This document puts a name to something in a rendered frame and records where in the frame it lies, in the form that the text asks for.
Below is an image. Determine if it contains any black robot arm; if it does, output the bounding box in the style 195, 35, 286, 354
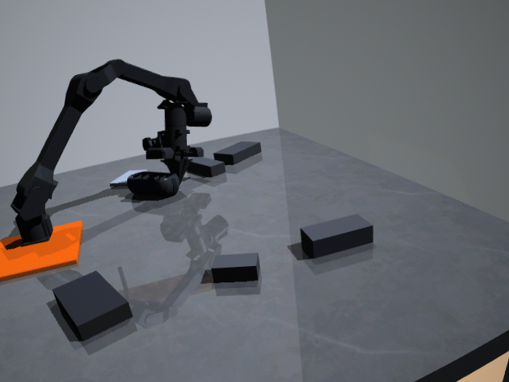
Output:
11, 59, 212, 247

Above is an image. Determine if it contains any dark grey switch panel with green rocker switches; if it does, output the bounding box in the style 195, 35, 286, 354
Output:
127, 171, 179, 198

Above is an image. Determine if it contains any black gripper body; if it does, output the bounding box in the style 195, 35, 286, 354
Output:
146, 126, 204, 160

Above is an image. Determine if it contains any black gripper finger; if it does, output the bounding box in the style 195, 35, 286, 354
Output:
179, 158, 193, 185
160, 159, 184, 182

